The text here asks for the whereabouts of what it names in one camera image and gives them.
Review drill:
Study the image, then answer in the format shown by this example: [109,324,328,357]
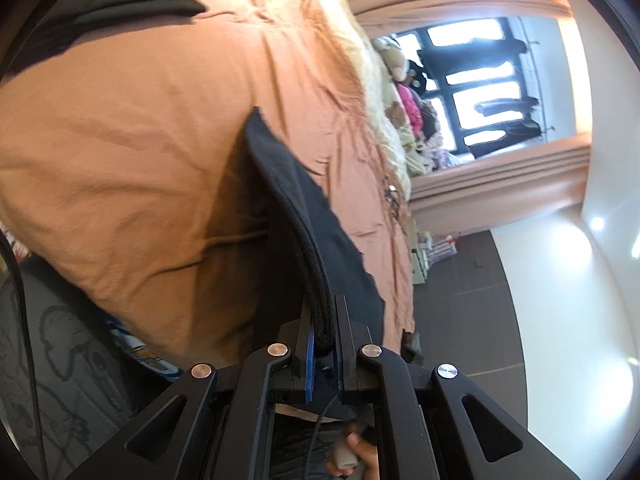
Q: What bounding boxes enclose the person's hand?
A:
[326,431,380,480]

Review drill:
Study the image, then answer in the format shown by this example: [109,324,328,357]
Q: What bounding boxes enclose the plush toys pile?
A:
[371,36,461,177]

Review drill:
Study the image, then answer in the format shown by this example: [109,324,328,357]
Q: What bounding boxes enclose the black garment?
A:
[243,106,386,421]

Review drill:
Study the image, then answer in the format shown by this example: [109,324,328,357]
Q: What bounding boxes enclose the grey patterned trousers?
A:
[1,256,169,479]

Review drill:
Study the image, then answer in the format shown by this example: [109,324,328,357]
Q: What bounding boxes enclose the cream quilt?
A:
[169,0,414,201]

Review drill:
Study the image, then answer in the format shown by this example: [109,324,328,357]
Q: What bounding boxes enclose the orange bed blanket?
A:
[1,0,413,368]

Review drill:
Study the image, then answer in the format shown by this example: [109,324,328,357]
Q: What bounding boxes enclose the black framed window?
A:
[393,18,544,159]

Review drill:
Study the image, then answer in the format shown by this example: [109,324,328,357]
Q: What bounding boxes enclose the grey and black clothes pile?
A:
[1,0,204,77]

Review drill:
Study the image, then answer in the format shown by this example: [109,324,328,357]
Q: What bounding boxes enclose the white storage cabinet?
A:
[410,222,460,285]

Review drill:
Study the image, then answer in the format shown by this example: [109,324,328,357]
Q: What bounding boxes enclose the peach curtain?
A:
[347,0,592,235]

